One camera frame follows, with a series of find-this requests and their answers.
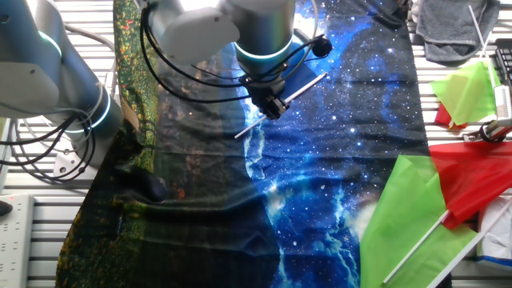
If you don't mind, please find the silver base mounting plate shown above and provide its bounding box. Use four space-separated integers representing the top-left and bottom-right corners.
52 139 99 180

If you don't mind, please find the galaxy forest print tablecloth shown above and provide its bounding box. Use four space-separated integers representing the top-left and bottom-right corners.
54 0 453 288

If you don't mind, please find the large red flag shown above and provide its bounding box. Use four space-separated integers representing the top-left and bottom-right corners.
382 140 512 285

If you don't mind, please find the tan cardboard piece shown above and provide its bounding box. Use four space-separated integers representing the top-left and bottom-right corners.
118 97 142 134

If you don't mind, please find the blue flag white pole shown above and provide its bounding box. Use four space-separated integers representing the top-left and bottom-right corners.
234 35 329 140

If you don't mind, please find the blue white tissue pack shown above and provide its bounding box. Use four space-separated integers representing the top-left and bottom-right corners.
475 194 512 270

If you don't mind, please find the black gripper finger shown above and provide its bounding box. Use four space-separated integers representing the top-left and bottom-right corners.
262 98 280 122
274 94 291 116

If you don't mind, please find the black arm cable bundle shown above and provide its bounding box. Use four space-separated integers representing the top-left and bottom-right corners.
138 3 334 104

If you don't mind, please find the grey hose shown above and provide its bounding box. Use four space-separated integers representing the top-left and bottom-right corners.
63 23 119 99

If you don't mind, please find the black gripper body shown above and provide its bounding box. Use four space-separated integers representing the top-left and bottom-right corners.
244 74 288 106

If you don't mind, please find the black keyboard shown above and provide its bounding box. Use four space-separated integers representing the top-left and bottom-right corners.
494 38 512 87

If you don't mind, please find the white power strip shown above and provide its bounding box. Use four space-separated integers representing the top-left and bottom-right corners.
0 193 36 288

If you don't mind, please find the large green flag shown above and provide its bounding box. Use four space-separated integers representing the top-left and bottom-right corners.
358 154 512 288

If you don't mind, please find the silver camera clamp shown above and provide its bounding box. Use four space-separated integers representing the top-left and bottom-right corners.
462 117 512 143

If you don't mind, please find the small green flag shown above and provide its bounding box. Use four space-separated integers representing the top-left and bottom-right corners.
430 3 503 127

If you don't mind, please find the black base cable bundle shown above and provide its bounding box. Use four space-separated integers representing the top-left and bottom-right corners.
0 114 98 186

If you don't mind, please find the grey towel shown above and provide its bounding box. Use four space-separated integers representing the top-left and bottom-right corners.
411 0 502 67

